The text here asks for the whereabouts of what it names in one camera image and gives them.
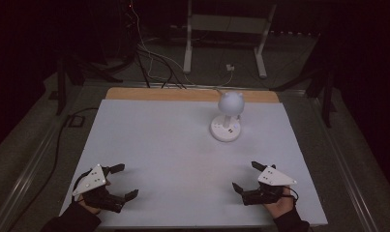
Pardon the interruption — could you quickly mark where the white lamp cable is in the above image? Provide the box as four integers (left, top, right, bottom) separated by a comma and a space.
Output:
195, 69, 235, 95

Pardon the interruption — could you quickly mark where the white metal stand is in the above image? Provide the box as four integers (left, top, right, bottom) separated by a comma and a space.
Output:
183, 0, 278, 79

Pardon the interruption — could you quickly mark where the white cat-eared desk lamp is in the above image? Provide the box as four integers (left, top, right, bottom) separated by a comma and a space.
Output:
209, 90, 246, 143

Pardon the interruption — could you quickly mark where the person's left hand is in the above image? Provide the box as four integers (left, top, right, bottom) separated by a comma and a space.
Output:
75, 179, 112, 217

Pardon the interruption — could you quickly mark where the person's right hand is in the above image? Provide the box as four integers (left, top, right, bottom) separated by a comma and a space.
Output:
262, 187, 297, 220

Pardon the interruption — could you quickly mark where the black cable bundle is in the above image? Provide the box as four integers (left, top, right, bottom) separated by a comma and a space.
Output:
135, 46, 188, 90

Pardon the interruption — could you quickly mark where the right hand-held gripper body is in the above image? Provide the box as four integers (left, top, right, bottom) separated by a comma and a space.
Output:
241, 163, 298, 207

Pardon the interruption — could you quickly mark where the white table mat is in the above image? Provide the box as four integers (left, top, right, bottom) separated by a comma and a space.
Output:
59, 99, 329, 229

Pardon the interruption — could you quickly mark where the white floor cable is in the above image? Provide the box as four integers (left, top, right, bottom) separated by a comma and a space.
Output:
130, 0, 198, 87

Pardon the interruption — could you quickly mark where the black floor cable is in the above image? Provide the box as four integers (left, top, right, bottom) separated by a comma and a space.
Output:
7, 106, 100, 232

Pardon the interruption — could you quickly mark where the black tripod stand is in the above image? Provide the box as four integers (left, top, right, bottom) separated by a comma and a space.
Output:
54, 52, 135, 117
269, 35, 339, 129

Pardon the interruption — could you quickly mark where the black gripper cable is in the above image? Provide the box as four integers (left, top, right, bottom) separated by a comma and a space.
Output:
281, 185, 300, 205

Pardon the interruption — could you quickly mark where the black floor bracket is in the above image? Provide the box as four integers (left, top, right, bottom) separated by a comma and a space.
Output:
66, 114, 86, 129

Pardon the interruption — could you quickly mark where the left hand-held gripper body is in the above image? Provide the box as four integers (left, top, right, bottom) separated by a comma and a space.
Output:
71, 163, 128, 215

